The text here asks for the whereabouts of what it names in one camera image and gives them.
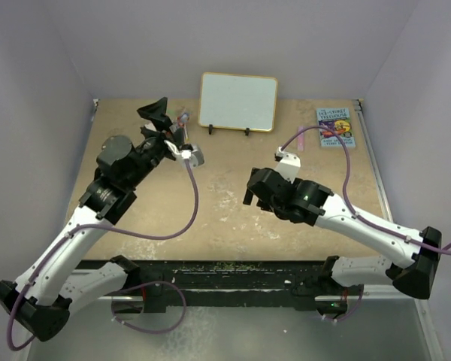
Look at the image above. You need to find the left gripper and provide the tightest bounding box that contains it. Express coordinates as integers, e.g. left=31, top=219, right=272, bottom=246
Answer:
left=126, top=98, right=185, bottom=187

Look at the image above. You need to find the keyring with tagged keys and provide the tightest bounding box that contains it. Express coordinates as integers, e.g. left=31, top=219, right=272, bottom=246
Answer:
left=171, top=108, right=191, bottom=132

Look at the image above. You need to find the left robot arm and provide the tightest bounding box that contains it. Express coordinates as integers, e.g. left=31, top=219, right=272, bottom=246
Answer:
left=0, top=97, right=180, bottom=341

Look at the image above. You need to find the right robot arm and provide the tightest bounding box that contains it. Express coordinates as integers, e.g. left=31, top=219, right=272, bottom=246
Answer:
left=244, top=168, right=442, bottom=299

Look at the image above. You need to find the pink highlighter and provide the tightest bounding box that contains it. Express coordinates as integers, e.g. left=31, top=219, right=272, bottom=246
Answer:
left=296, top=126, right=304, bottom=152

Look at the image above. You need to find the small whiteboard on stand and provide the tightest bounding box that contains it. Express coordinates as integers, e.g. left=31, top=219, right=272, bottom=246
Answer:
left=197, top=72, right=279, bottom=134

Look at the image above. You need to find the blue paperback book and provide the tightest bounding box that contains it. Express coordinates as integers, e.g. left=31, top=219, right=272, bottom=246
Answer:
left=316, top=108, right=356, bottom=148

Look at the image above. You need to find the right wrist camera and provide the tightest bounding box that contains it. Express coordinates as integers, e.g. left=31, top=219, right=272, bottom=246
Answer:
left=274, top=147, right=301, bottom=184

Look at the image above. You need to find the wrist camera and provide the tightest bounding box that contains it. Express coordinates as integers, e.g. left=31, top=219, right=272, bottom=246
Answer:
left=274, top=147, right=301, bottom=184
left=164, top=140, right=204, bottom=168

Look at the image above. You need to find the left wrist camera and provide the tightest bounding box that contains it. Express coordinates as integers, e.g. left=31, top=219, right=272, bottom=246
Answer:
left=164, top=140, right=204, bottom=168

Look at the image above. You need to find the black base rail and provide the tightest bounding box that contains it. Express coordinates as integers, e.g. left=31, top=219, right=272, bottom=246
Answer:
left=78, top=257, right=364, bottom=315

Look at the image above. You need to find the aluminium frame rail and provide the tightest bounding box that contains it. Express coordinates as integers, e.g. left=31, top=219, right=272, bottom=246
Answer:
left=353, top=99, right=441, bottom=300

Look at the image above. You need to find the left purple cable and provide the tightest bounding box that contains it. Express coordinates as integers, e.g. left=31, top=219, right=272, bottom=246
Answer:
left=6, top=156, right=201, bottom=351

